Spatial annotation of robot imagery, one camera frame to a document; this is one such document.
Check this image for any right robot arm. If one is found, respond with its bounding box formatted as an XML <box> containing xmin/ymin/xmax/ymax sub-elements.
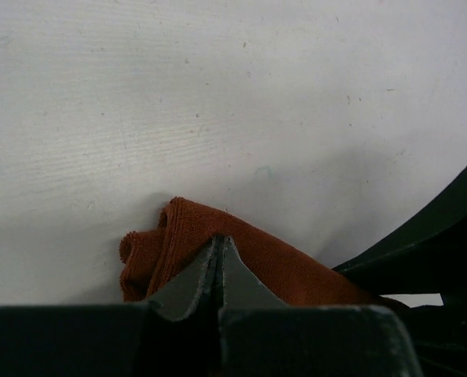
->
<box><xmin>334</xmin><ymin>166</ymin><xmax>467</xmax><ymax>376</ymax></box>

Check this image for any brown towel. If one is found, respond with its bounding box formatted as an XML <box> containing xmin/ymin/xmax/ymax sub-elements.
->
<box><xmin>118</xmin><ymin>196</ymin><xmax>407</xmax><ymax>311</ymax></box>

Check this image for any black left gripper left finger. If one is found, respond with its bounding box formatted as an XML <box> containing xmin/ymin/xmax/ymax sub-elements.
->
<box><xmin>144</xmin><ymin>236</ymin><xmax>221</xmax><ymax>376</ymax></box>

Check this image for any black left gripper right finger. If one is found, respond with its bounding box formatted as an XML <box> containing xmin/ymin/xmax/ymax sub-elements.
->
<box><xmin>216</xmin><ymin>236</ymin><xmax>288</xmax><ymax>376</ymax></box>

